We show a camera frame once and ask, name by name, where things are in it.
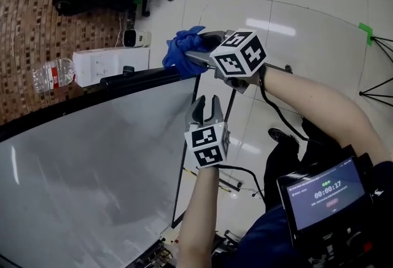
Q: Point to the person's right forearm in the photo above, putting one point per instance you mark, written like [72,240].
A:
[322,107]

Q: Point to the person's left forearm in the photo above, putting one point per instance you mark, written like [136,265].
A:
[196,214]

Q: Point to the small clear water bottle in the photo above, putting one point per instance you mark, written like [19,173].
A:
[53,74]

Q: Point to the green floor tape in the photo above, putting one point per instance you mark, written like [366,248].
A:
[365,31]

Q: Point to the person's black trousers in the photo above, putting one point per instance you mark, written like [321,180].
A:
[282,174]

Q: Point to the white appliance with black face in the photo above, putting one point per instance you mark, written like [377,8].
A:
[136,38]

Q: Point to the black tripod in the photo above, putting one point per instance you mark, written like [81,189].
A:
[380,88]

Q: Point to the black chest-mounted monitor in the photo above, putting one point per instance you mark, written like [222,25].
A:
[325,193]

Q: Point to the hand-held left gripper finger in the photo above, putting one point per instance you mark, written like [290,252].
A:
[195,111]
[218,113]

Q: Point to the blue terry cloth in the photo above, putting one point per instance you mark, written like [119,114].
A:
[181,51]

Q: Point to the white flat box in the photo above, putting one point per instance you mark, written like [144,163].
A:
[110,64]

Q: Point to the person's navy shirt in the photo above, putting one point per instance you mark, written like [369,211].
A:
[264,239]

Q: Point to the large whiteboard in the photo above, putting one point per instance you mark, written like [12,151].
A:
[92,153]

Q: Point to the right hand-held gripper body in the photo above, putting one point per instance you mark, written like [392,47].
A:
[239,54]

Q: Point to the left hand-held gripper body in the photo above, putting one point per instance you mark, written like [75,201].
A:
[204,144]

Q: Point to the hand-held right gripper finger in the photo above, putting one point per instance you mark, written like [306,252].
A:
[201,57]
[215,37]

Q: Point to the person's left grey shoe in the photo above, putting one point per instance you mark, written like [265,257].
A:
[281,135]

